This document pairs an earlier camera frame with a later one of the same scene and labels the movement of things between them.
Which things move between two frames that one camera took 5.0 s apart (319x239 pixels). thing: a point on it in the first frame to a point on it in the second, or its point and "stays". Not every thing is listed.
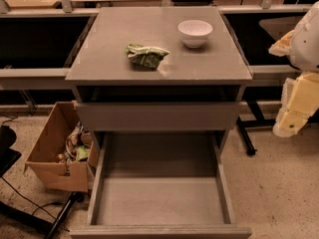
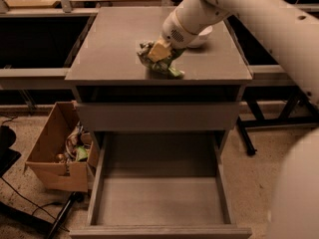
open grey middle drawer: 161,185 stays
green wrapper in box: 81,152 stays
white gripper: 307,44 to 174,33
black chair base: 7,155 stays
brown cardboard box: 65,153 stays
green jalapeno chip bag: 149,57 to 162,65
